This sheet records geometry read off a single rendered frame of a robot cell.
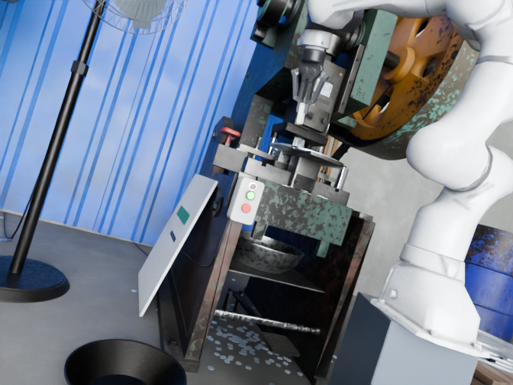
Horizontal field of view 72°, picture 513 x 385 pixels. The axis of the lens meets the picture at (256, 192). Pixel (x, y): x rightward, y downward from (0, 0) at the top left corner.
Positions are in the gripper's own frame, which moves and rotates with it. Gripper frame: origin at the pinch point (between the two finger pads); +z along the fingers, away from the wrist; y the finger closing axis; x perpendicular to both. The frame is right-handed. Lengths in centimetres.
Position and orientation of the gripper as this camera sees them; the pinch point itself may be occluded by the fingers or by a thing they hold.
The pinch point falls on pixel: (301, 113)
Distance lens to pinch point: 122.6
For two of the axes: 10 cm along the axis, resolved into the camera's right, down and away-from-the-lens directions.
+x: 4.5, -2.0, 8.7
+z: -1.7, 9.4, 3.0
